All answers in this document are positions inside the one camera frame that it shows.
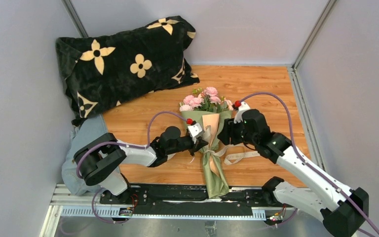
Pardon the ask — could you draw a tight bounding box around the aluminium frame rail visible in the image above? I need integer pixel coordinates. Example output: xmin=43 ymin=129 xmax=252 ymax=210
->
xmin=39 ymin=184 xmax=357 ymax=237

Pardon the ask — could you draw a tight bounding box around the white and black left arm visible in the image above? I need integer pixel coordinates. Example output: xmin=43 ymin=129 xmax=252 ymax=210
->
xmin=74 ymin=123 xmax=209 ymax=204

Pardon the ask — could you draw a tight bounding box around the black floral pillow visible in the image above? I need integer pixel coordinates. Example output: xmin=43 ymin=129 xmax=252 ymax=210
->
xmin=55 ymin=16 xmax=200 ymax=127

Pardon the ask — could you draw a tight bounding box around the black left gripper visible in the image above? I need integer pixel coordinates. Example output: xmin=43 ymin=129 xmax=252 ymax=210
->
xmin=167 ymin=135 xmax=209 ymax=156

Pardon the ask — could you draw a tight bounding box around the pink fake flower stem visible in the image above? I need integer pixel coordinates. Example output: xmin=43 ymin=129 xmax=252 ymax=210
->
xmin=179 ymin=95 xmax=204 ymax=112
xmin=192 ymin=86 xmax=227 ymax=113
xmin=223 ymin=99 xmax=234 ymax=111

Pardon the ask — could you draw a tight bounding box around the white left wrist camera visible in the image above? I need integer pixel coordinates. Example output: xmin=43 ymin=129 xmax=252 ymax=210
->
xmin=187 ymin=122 xmax=204 ymax=144

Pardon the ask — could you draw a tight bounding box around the light blue cloth bag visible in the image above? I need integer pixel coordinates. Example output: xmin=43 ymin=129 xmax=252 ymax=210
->
xmin=61 ymin=114 xmax=121 ymax=196

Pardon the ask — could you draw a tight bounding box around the cream ribbon strap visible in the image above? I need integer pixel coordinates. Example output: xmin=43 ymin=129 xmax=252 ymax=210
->
xmin=201 ymin=125 xmax=262 ymax=166

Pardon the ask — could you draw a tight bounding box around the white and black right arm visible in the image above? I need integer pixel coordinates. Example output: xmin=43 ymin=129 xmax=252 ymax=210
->
xmin=218 ymin=109 xmax=369 ymax=237

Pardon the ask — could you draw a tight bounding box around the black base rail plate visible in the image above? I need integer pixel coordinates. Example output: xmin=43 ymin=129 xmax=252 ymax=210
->
xmin=99 ymin=184 xmax=283 ymax=217

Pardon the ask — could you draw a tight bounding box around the green and peach wrapping paper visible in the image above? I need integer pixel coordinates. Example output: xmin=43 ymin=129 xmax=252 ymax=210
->
xmin=181 ymin=111 xmax=232 ymax=198

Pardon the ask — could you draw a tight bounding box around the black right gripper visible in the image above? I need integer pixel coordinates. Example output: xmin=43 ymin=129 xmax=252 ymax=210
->
xmin=218 ymin=116 xmax=258 ymax=146

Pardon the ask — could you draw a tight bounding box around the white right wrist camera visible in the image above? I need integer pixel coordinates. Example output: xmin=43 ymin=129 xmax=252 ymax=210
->
xmin=233 ymin=101 xmax=251 ymax=123

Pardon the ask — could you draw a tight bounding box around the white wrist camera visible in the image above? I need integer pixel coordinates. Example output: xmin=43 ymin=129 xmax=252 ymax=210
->
xmin=187 ymin=122 xmax=204 ymax=144
xmin=233 ymin=101 xmax=251 ymax=123

